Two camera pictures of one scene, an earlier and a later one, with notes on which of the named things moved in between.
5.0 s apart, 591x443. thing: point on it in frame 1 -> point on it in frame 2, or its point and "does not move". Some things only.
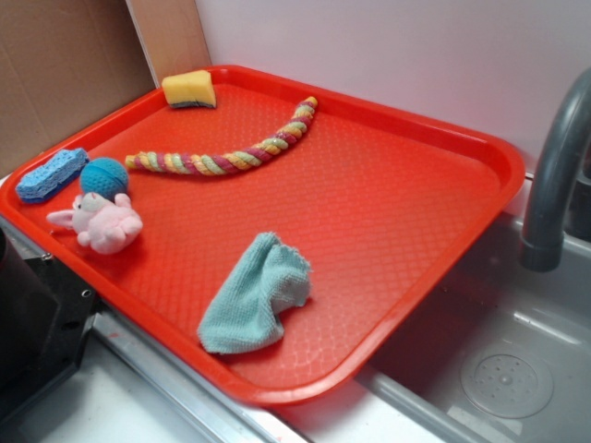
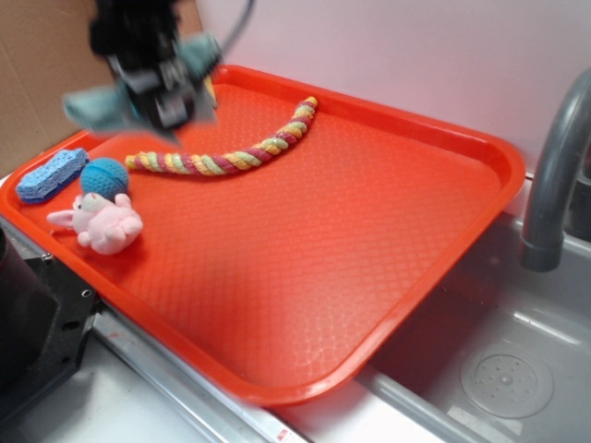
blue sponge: (51, 175) does not move
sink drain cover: (508, 380) does not move
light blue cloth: (267, 279) -> (107, 107)
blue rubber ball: (105, 176) does not move
